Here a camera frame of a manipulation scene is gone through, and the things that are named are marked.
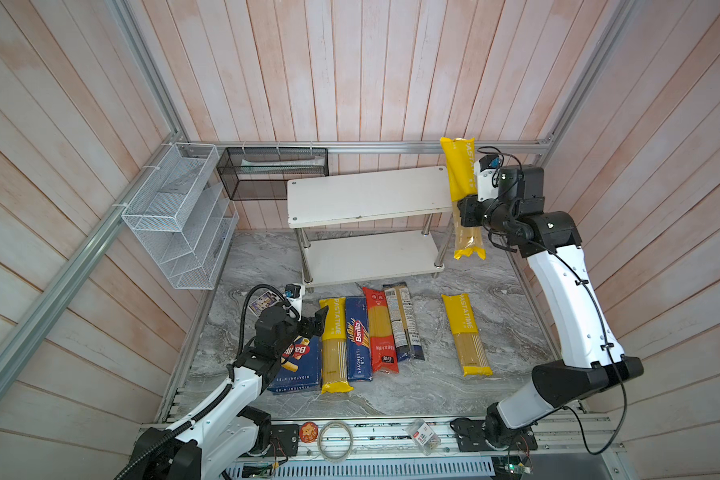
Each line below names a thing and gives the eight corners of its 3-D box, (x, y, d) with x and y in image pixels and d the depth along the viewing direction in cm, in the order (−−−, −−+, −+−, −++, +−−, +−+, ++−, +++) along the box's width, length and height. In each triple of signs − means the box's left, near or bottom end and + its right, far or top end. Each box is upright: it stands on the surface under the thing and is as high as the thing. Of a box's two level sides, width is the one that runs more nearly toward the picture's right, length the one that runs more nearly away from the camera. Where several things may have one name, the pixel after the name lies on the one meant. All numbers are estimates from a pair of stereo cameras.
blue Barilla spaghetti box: (345, 382, 84) (345, 378, 81) (346, 300, 101) (346, 295, 98) (372, 382, 84) (372, 378, 81) (369, 300, 101) (369, 295, 98)
